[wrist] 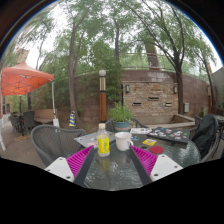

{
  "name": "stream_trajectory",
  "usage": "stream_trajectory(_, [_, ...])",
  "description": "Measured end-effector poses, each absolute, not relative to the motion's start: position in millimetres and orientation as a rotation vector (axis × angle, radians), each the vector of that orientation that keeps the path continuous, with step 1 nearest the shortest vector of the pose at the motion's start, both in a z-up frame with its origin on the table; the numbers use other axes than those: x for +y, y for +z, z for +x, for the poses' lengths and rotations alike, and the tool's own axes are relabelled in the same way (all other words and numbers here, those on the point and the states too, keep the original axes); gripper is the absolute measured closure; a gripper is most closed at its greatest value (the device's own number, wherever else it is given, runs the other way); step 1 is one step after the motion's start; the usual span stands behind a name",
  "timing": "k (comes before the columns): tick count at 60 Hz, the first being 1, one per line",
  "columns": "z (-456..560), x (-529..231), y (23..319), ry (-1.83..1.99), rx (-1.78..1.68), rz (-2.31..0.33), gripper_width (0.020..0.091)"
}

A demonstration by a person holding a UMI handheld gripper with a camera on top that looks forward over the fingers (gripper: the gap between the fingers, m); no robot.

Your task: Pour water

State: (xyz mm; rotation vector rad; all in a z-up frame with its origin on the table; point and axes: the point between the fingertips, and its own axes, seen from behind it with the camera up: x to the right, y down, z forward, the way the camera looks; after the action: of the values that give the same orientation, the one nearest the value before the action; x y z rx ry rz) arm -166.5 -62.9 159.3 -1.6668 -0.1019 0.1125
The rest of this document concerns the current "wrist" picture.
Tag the green plant in teal pot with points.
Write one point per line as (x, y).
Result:
(121, 116)

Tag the yellow-labelled clear drink bottle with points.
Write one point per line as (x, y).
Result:
(103, 145)

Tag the white ceramic mug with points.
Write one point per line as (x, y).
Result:
(122, 141)

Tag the black laptop with stickers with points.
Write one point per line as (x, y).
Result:
(168, 135)

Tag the white printed booklet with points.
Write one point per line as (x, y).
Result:
(140, 131)

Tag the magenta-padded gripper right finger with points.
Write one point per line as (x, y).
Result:
(165, 166)

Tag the black wall lantern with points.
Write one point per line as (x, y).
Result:
(175, 89)
(127, 88)

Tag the wooden lamp post with globe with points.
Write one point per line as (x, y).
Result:
(102, 103)

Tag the grey wall utility box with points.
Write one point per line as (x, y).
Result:
(186, 107)

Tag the orange canopy tent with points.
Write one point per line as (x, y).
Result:
(23, 80)

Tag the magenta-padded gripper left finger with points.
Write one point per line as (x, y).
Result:
(60, 168)

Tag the dark patio chairs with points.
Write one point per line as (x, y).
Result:
(26, 120)

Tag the yellow square card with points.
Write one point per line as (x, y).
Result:
(149, 142)

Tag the small colourful card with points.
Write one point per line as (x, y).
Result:
(135, 137)

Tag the flat round red coaster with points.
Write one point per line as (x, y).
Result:
(156, 150)

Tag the wooden bench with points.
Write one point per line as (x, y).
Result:
(45, 116)

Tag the yellow and blue striped cone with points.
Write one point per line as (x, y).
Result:
(72, 120)

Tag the silver laptop with stickers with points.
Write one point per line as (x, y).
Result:
(87, 138)

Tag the black jacket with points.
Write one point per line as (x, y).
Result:
(205, 135)

